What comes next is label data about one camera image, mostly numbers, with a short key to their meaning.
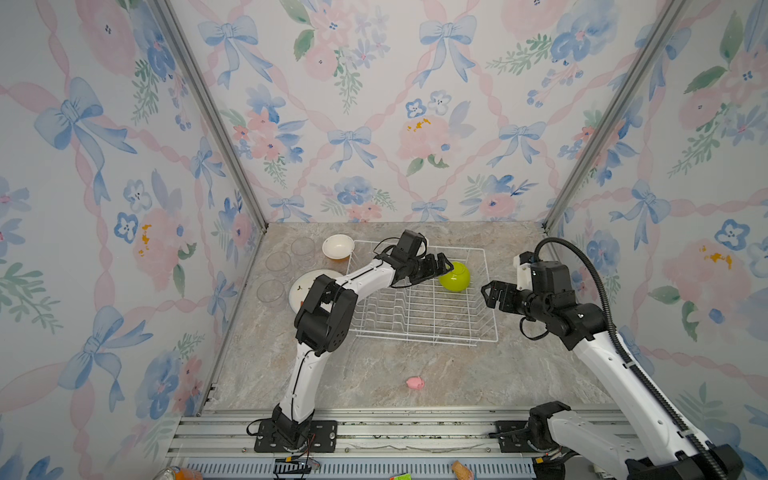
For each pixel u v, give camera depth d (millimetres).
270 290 987
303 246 1099
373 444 739
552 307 554
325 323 559
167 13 683
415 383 811
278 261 1065
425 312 958
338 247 1086
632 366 446
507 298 666
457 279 978
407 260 781
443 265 858
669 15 691
